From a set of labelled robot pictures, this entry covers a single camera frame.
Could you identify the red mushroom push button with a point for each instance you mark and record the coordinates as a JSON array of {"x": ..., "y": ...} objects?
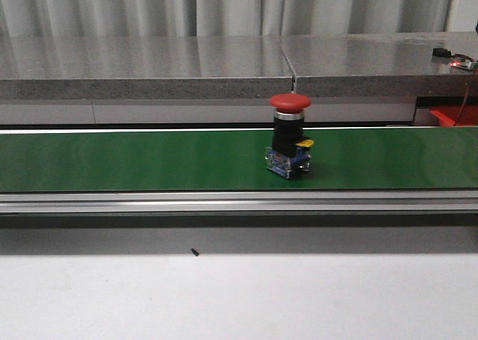
[{"x": 289, "y": 151}]

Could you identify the grey stone counter slab right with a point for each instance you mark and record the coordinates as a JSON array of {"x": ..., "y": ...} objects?
[{"x": 378, "y": 64}]

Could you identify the grey stone counter slab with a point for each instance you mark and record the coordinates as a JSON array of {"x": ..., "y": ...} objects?
[
  {"x": 378, "y": 64},
  {"x": 143, "y": 68}
]

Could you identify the green conveyor belt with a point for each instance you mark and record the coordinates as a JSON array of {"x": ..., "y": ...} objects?
[{"x": 233, "y": 160}]

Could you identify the red plastic tray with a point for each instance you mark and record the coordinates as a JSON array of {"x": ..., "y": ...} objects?
[{"x": 448, "y": 116}]

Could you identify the grey stone counter slab left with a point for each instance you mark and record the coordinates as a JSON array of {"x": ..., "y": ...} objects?
[{"x": 143, "y": 68}]

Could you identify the small sensor circuit board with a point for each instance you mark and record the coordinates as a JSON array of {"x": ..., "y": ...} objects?
[{"x": 456, "y": 60}]

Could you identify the white pleated curtain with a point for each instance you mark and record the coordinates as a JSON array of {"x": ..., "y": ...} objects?
[{"x": 101, "y": 18}]

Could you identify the aluminium conveyor frame rail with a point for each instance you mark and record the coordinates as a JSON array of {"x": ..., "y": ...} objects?
[{"x": 312, "y": 202}]

